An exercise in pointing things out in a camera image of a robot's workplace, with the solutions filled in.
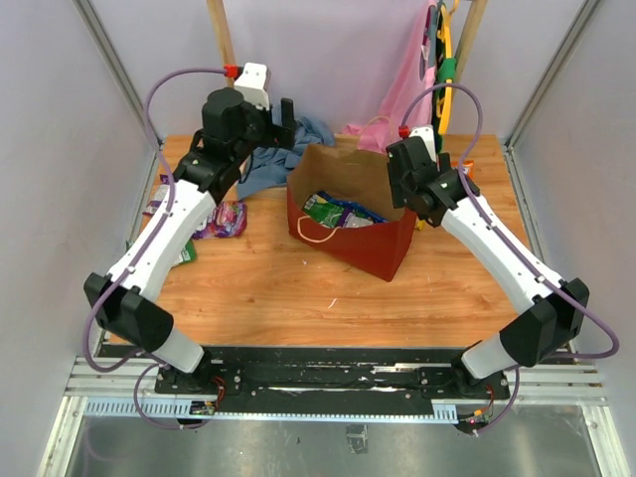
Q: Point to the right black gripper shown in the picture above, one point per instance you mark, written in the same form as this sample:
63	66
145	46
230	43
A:
443	163

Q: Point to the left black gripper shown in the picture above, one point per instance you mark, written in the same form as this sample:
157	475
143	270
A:
279	136

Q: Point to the orange Fox's fruits bag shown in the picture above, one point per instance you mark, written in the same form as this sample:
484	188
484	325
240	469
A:
468	167

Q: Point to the brown red paper bag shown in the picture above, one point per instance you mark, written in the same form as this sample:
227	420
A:
348	173

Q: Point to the blue snack packet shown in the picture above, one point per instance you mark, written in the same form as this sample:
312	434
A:
354	207

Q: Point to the purple Fox's berries bag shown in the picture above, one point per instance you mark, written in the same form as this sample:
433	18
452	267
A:
227	220

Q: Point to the green snack packet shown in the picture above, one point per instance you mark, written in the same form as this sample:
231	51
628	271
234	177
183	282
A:
187	254

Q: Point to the green yellow Fox's bag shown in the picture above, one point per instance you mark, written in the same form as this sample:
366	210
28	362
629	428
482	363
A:
324	212

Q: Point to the purple white snack packet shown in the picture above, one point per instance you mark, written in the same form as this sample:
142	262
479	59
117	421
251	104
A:
351	220

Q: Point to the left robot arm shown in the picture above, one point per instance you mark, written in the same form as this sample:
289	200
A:
123	301

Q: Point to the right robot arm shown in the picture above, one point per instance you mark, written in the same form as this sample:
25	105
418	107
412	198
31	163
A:
549	308

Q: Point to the blue crumpled cloth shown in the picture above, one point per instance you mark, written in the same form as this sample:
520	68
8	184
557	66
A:
271	166

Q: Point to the yellow hanger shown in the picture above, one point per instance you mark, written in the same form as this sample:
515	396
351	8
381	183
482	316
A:
444	41

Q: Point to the pink shirt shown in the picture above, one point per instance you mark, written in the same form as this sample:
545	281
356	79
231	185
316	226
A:
382	129

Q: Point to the green hanger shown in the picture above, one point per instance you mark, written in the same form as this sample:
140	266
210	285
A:
443	97

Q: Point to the grey hanger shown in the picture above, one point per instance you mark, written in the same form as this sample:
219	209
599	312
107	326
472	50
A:
429	40

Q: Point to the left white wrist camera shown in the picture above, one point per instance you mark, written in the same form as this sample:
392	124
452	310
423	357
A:
252	84

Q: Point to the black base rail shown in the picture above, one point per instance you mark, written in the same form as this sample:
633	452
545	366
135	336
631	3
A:
325	382

